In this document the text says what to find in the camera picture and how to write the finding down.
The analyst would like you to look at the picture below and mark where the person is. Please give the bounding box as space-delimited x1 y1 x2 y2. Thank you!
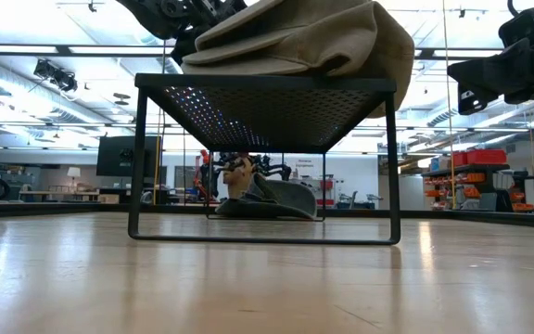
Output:
222 152 255 200

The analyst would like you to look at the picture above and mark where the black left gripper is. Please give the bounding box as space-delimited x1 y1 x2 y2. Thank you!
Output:
159 0 249 66

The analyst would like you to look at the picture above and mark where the black perforated metal shelf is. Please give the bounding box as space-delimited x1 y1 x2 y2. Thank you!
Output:
127 72 401 246

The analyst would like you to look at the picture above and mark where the black monitor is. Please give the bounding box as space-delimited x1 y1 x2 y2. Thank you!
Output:
95 135 162 178

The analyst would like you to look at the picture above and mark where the dark green cap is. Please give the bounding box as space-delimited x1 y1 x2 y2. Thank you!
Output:
214 198 314 221
248 172 318 219

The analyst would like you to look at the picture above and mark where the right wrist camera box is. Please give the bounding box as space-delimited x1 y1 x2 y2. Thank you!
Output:
498 9 534 47

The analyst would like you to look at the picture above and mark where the dark storage rack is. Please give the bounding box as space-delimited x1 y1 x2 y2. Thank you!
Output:
422 161 534 214

